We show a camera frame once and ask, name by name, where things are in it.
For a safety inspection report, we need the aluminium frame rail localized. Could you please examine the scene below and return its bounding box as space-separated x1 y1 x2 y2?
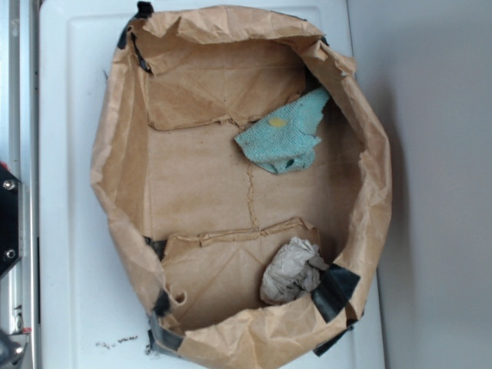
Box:
1 1 41 368

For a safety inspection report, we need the brown paper bag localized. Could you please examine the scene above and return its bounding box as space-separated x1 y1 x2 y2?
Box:
91 2 392 368

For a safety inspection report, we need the light blue cloth rag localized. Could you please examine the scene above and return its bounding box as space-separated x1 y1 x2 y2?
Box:
234 87 330 175

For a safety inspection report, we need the crumpled white paper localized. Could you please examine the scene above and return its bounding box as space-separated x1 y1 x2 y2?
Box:
260 237 328 305

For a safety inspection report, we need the white plastic tray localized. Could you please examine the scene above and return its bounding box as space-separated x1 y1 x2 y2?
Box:
39 1 385 368

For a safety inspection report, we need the black metal bracket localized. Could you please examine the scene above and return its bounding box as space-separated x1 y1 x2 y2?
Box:
0 161 22 279

